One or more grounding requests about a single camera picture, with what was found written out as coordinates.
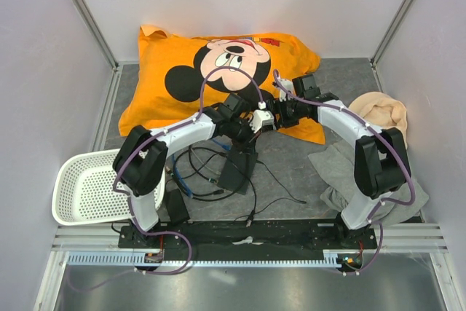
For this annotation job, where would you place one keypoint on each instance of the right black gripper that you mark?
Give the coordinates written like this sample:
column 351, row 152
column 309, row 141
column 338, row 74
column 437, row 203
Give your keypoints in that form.
column 276, row 106

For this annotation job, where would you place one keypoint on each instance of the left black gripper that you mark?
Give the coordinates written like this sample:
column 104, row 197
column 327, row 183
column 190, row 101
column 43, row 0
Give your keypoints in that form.
column 247, row 145

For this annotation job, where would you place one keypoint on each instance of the black network switch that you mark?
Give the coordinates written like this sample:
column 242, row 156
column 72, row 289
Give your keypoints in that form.
column 237, row 171

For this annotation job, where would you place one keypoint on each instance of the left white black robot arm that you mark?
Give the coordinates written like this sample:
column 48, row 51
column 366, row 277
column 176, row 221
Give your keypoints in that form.
column 140, row 163

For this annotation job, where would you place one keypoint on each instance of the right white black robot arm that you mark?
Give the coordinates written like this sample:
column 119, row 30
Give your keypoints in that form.
column 380, row 171

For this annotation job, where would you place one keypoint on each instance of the grey cloth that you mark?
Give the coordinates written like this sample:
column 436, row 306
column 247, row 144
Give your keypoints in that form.
column 335, row 165

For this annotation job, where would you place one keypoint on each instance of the orange Mickey Mouse pillow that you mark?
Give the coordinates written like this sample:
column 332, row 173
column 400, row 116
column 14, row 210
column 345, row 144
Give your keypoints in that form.
column 177, row 74

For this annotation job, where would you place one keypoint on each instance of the peach towel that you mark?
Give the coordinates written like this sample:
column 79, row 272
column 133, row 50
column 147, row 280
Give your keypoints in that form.
column 382, row 110

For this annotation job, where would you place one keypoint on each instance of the black power adapter brick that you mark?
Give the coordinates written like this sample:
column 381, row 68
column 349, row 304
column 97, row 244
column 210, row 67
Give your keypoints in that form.
column 176, row 208

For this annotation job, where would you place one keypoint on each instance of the white perforated plastic basket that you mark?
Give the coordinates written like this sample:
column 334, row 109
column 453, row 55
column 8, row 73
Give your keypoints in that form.
column 83, row 194

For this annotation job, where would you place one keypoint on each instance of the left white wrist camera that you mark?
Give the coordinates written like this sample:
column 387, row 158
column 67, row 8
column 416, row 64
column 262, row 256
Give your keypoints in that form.
column 261, row 118

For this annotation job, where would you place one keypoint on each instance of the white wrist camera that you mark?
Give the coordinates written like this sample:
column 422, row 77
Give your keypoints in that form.
column 261, row 118
column 285, row 86

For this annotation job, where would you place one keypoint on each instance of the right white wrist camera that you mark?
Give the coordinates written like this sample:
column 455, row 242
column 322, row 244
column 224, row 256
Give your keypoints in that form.
column 285, row 86

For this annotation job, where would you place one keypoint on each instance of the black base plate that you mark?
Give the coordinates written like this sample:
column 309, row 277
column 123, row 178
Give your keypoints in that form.
column 316, row 234

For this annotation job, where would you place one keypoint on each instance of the slotted cable duct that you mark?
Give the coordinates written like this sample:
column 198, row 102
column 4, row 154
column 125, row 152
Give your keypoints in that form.
column 142, row 259

